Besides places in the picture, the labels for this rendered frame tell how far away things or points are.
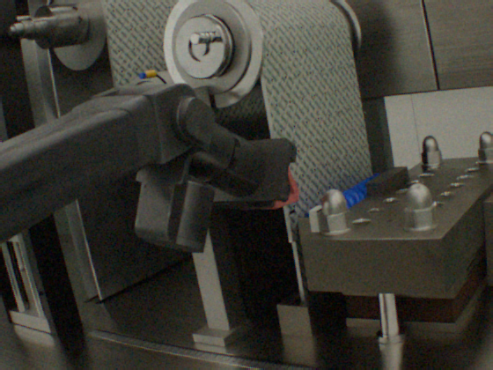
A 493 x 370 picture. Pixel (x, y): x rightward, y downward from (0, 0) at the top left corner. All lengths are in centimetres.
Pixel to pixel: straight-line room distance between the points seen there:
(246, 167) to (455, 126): 284
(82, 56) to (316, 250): 45
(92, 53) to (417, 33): 48
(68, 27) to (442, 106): 275
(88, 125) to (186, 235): 16
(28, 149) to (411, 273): 38
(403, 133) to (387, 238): 291
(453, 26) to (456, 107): 246
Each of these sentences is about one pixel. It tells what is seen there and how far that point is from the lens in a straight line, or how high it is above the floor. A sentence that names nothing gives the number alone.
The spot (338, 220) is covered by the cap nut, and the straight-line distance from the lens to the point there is 65.
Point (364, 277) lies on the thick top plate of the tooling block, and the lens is 64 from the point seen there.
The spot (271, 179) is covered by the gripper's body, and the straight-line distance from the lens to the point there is 62.
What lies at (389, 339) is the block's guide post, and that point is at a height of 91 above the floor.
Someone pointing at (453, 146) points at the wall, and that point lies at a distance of 342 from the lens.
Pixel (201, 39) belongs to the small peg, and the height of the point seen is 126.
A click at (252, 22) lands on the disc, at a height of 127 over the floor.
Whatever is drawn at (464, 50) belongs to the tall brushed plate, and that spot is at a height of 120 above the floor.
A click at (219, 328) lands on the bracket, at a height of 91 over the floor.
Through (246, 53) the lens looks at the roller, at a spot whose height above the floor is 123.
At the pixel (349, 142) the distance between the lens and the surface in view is 85.
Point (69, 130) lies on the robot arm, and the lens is 42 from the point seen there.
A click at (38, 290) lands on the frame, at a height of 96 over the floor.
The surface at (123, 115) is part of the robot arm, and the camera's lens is 46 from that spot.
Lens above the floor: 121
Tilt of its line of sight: 10 degrees down
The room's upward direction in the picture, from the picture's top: 10 degrees counter-clockwise
